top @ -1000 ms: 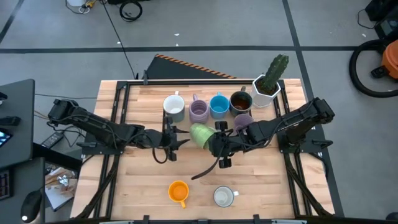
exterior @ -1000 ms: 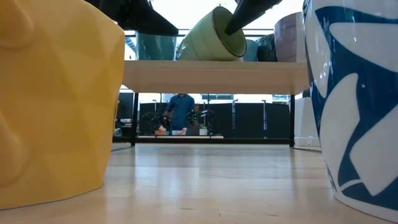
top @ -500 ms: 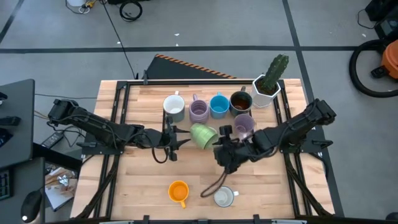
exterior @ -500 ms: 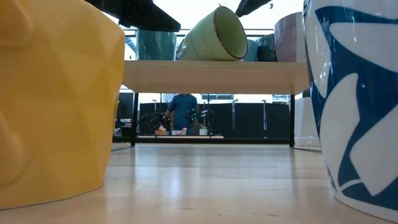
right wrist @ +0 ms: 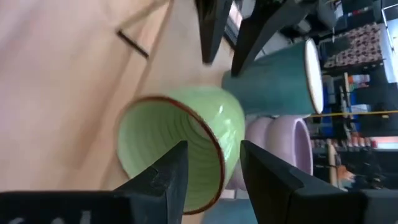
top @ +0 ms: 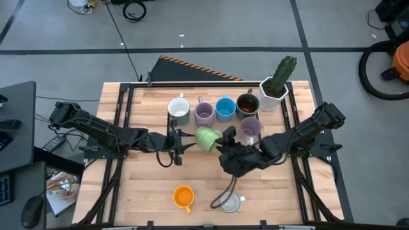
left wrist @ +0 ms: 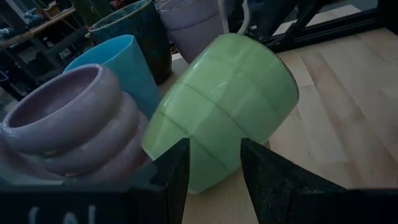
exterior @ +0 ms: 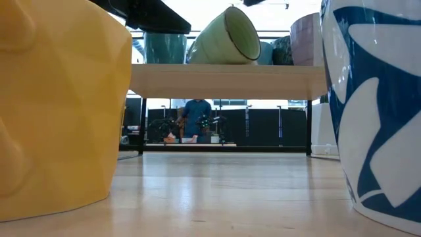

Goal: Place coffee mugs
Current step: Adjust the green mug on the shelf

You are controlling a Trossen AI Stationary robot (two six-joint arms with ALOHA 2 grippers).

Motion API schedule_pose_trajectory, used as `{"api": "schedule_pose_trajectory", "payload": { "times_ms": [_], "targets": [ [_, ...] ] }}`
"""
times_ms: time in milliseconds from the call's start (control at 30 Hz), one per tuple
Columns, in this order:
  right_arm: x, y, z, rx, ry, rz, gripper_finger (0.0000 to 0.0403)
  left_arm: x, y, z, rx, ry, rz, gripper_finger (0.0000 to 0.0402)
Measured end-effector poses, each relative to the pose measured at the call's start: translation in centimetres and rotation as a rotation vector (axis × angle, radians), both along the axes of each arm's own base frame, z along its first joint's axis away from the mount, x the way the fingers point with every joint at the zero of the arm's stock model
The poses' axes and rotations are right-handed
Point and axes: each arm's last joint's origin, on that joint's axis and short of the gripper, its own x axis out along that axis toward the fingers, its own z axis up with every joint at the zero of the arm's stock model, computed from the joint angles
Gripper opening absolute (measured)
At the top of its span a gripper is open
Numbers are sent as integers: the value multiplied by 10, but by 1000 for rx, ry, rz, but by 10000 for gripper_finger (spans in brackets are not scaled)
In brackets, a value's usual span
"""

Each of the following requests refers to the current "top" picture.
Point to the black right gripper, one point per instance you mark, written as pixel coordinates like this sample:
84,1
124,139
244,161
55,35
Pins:
243,158

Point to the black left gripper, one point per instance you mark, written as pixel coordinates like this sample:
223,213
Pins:
169,142

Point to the light green mug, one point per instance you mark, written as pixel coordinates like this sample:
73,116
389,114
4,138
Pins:
206,139

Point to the mauve ribbed mug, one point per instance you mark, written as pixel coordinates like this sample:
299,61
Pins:
204,113

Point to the white and grey mug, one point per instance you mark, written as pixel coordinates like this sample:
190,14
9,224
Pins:
179,107

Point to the purple and white striped mug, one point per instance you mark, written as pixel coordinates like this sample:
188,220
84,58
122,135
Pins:
250,126

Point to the light blue mug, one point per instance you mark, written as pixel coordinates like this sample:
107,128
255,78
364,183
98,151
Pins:
225,108

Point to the dark speckled mug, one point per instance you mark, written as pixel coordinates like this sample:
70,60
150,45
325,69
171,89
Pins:
247,105

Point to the yellow faceted mug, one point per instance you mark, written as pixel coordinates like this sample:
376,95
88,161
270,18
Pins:
183,196

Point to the blue and white patterned mug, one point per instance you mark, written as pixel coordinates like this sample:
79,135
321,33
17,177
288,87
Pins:
231,204

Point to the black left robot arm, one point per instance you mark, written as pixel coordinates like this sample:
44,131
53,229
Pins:
96,127

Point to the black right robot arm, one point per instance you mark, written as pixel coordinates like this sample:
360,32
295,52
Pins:
303,131

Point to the wooden shelf with black legs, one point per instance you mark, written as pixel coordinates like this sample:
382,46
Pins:
189,140

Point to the white hexagonal plant pot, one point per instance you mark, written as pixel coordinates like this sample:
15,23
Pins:
266,102

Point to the black ramp with orange stripes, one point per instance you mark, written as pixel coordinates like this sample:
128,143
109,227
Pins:
179,72

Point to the green cactus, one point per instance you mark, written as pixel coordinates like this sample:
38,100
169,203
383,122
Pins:
284,72

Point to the crumpled foil wrapper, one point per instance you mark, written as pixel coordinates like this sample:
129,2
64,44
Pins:
65,185

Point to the black desk leg bar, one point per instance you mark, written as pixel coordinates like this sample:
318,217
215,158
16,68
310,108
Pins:
57,161

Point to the black power adapter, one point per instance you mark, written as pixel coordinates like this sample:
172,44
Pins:
54,143

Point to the white paper sheet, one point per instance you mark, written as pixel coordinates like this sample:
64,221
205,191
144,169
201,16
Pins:
60,202

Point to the yellow plug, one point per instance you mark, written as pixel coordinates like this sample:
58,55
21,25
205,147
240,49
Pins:
92,4

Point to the black desk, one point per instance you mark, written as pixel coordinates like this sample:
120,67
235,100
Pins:
19,105
22,182

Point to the black computer mouse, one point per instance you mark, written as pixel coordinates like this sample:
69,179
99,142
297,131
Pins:
32,211

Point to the white bucket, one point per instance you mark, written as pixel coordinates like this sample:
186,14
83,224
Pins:
78,2

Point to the black desk gadget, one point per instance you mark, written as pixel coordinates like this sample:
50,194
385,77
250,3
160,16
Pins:
11,124

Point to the small screen device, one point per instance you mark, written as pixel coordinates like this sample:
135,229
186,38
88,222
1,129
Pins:
4,140

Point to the black keyboard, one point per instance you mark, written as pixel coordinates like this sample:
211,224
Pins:
4,190

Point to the black floor object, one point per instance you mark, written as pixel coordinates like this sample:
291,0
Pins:
403,222

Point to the orange vacuum cleaner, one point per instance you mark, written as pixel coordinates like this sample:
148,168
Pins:
402,60

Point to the black equipment box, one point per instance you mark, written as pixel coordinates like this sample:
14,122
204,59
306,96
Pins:
394,9
399,30

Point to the black aluminium table frame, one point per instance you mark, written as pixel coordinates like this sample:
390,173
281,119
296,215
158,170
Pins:
191,85

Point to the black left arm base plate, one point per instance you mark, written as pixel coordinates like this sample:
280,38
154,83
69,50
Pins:
102,155

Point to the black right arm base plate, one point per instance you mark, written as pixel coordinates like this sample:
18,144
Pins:
330,147

